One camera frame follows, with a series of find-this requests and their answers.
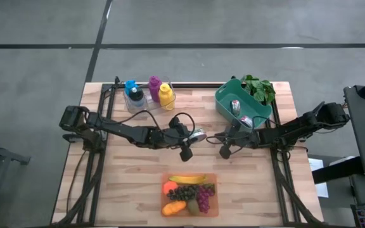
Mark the brown kiwi fruit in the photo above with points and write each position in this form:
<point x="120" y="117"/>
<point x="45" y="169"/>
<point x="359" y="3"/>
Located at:
<point x="193" y="207"/>

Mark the can with silver lid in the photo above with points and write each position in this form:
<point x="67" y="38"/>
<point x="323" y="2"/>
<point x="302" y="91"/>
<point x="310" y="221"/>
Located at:
<point x="200" y="135"/>

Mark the tin can with food label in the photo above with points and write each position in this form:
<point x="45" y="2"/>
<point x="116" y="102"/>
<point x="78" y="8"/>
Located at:
<point x="235" y="107"/>

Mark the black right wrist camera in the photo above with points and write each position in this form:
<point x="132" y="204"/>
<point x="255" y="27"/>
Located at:
<point x="225" y="152"/>

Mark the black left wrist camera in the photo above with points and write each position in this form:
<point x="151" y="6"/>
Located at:
<point x="186" y="153"/>

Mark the white paper sheet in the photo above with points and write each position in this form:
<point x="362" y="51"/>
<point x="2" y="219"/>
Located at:
<point x="320" y="190"/>

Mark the yellow plastic bottle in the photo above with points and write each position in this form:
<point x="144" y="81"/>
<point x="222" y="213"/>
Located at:
<point x="166" y="96"/>

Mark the clear plastic container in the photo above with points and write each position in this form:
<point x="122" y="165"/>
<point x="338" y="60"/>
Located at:
<point x="131" y="107"/>

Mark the red labelled can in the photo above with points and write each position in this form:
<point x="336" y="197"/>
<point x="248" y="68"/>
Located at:
<point x="246" y="121"/>

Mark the blue plastic bottle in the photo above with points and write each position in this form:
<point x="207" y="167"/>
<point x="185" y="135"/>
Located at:
<point x="130" y="86"/>

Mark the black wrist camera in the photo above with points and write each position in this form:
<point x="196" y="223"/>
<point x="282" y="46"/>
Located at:
<point x="225" y="152"/>
<point x="186" y="153"/>

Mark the purple plastic bottle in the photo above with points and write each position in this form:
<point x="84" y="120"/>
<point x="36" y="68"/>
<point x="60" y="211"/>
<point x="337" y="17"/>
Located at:
<point x="154" y="88"/>

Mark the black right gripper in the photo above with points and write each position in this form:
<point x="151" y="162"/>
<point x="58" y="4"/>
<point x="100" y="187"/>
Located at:
<point x="234" y="136"/>

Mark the yellow banana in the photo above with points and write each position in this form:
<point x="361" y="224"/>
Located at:
<point x="187" y="179"/>

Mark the black grape bunch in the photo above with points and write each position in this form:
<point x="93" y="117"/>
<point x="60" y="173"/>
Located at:
<point x="182" y="193"/>

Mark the teal plastic basket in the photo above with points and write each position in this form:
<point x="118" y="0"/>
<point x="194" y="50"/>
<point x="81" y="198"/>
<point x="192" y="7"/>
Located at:
<point x="255" y="106"/>

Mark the purple-red grape bunch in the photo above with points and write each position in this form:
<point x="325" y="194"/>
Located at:
<point x="204" y="198"/>

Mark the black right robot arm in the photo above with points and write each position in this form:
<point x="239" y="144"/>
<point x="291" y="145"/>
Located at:
<point x="296" y="126"/>

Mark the orange translucent plastic tray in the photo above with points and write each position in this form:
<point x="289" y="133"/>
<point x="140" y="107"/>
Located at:
<point x="214" y="190"/>

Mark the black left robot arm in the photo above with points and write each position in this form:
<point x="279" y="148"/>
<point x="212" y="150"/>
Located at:
<point x="128" y="131"/>

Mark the clear bottle with black cap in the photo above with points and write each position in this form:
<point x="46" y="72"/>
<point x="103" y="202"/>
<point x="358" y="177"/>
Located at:
<point x="137" y="96"/>

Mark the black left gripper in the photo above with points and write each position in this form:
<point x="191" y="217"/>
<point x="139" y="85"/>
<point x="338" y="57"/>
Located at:
<point x="177" y="136"/>

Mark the orange fruit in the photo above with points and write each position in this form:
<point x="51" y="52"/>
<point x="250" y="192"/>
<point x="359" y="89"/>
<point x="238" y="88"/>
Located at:
<point x="169" y="187"/>

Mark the black desk beam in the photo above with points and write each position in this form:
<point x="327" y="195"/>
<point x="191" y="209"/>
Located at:
<point x="337" y="171"/>

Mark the green leafy plant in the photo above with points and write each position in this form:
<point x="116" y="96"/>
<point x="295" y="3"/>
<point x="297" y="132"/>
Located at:
<point x="260" y="88"/>

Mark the black desk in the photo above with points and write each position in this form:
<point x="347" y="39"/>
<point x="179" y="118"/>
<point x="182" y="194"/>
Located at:
<point x="363" y="126"/>

